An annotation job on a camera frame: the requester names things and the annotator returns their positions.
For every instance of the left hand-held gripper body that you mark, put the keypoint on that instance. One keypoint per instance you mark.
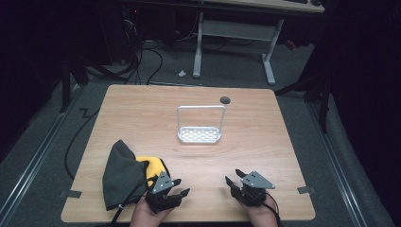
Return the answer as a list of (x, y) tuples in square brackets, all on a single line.
[(162, 184)]

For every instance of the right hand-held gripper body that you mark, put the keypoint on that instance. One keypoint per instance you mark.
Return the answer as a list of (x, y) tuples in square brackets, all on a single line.
[(255, 183)]

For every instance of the dark grey and yellow cloth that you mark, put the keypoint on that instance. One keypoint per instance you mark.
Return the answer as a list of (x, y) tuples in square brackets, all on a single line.
[(123, 176)]

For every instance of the person's right hand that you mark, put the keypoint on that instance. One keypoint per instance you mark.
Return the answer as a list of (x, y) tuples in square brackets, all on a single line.
[(258, 216)]

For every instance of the person's left hand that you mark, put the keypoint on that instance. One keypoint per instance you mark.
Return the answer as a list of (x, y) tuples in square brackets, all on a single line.
[(143, 214)]

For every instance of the grey tape piece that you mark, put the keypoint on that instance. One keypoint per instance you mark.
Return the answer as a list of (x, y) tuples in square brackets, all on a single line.
[(305, 189), (71, 194)]

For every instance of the white metal rack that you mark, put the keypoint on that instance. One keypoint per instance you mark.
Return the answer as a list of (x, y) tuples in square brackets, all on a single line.
[(199, 134)]

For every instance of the round black table grommet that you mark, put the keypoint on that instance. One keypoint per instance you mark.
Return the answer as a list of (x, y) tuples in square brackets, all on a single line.
[(225, 100)]

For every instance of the black stand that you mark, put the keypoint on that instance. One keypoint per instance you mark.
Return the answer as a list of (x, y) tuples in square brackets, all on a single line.
[(65, 85), (323, 101)]

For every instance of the crumpled white paper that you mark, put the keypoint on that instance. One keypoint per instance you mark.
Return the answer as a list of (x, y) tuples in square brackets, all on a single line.
[(182, 73)]

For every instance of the small red object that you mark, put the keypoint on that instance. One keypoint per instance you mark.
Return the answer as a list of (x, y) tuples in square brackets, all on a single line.
[(290, 44)]

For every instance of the metal floor rail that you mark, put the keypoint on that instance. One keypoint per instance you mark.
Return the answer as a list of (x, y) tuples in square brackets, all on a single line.
[(34, 164), (339, 170)]

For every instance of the white frame desk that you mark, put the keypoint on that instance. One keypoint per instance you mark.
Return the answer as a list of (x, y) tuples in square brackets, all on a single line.
[(236, 30)]

